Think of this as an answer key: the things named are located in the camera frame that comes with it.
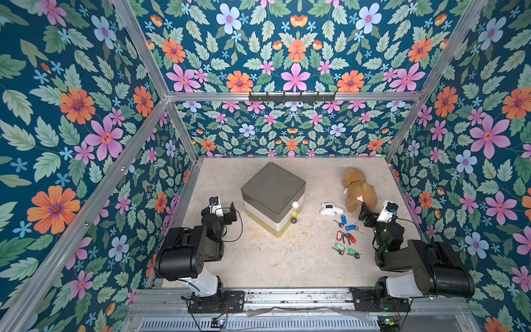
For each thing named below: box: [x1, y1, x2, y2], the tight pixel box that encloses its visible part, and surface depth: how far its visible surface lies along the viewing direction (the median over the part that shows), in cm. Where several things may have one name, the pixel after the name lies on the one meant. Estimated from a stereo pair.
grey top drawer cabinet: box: [240, 161, 307, 238], surface depth 84 cm
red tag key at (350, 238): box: [344, 232, 357, 245], surface depth 91 cm
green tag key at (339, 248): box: [331, 242, 346, 256], surface depth 88 cm
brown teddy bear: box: [342, 167, 379, 214], surface depth 93 cm
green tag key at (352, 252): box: [346, 248, 362, 260], surface depth 87 cm
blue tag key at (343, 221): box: [333, 214, 348, 229], surface depth 96 cm
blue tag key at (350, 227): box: [345, 224, 364, 234], surface depth 95 cm
